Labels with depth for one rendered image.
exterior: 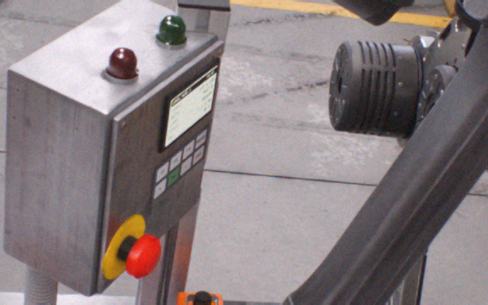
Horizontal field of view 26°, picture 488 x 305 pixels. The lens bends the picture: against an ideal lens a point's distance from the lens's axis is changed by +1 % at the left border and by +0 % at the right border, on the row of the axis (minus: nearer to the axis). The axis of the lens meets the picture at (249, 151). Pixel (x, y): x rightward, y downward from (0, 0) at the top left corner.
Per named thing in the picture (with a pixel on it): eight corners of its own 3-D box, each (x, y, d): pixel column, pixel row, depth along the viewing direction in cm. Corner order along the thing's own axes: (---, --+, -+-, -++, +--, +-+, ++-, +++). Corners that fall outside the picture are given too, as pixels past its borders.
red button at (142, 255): (113, 241, 85) (143, 257, 84) (139, 218, 88) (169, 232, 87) (108, 275, 87) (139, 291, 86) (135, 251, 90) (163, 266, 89)
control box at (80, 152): (0, 253, 90) (4, 66, 79) (115, 163, 103) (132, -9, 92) (97, 305, 87) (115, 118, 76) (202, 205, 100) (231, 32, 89)
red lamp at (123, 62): (97, 76, 80) (100, 50, 79) (117, 63, 82) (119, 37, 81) (125, 89, 79) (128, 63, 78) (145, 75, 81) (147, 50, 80)
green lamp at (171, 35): (148, 42, 85) (151, 17, 84) (165, 30, 87) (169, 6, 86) (175, 53, 85) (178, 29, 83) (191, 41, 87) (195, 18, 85)
